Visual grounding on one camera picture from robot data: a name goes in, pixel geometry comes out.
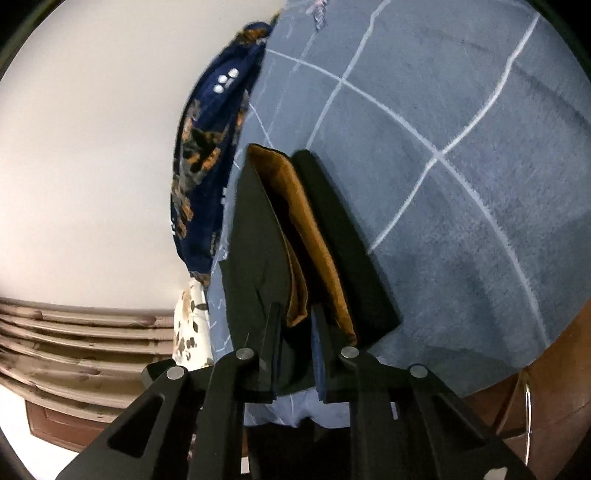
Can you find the blue checked bed sheet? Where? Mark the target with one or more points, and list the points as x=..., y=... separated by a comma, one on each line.
x=438, y=230

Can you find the brown wooden furniture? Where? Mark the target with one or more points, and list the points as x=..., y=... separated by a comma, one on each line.
x=55, y=424

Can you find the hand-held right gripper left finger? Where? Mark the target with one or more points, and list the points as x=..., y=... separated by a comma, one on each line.
x=276, y=355

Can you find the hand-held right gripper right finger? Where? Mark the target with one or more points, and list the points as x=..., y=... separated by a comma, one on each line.
x=319, y=360

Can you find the beige patterned curtain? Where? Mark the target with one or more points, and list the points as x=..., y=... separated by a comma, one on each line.
x=69, y=341

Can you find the black pants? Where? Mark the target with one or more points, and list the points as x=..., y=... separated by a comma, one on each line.
x=254, y=240

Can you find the navy dog-print blanket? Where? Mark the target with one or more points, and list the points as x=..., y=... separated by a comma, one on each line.
x=207, y=138

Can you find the white floral pillow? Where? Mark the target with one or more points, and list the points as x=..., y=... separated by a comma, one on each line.
x=191, y=323

